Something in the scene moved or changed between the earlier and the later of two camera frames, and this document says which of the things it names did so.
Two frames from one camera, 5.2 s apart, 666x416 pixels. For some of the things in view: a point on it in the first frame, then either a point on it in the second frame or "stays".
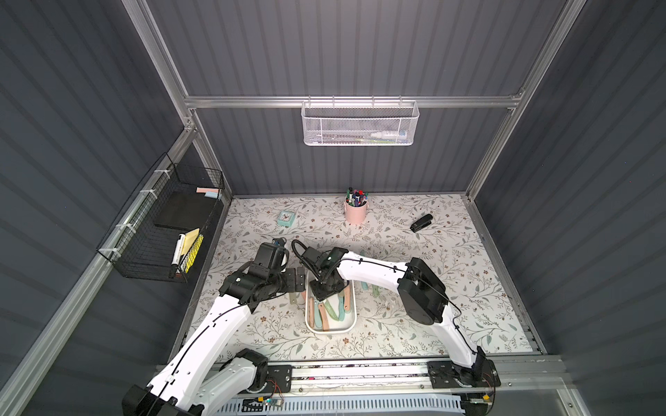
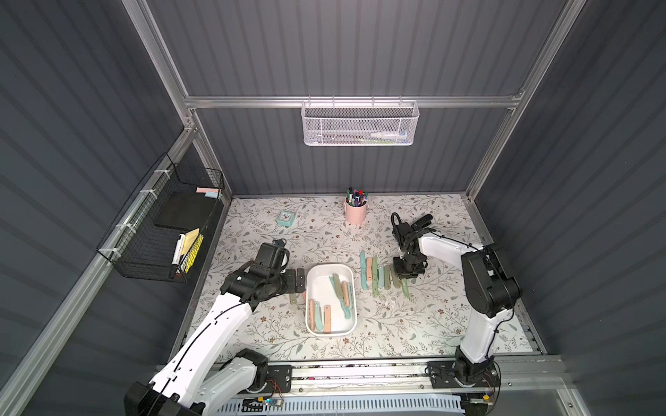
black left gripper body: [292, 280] stays
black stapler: [422, 223] stays
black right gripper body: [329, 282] -> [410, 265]
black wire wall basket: [159, 229] stays
